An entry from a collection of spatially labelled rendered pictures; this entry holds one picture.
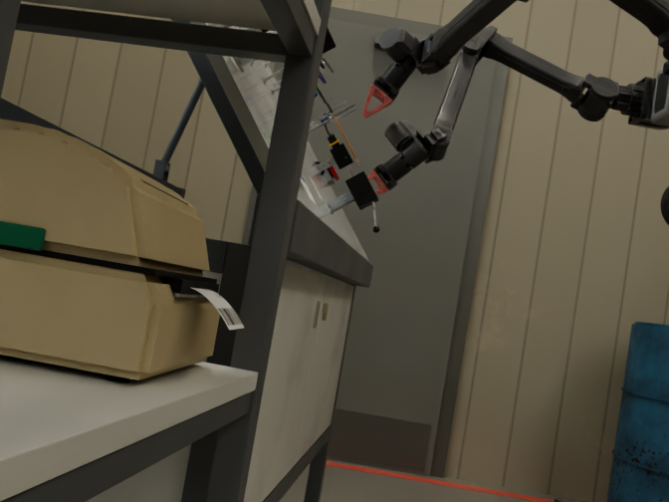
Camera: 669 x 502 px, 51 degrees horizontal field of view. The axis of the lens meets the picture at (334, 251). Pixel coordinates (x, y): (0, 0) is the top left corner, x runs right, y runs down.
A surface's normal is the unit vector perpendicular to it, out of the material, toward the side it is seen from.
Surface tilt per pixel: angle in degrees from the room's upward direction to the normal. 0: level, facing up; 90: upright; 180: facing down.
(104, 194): 90
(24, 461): 90
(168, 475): 90
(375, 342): 90
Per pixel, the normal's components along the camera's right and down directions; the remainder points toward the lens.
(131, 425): 0.98, 0.16
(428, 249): 0.01, -0.07
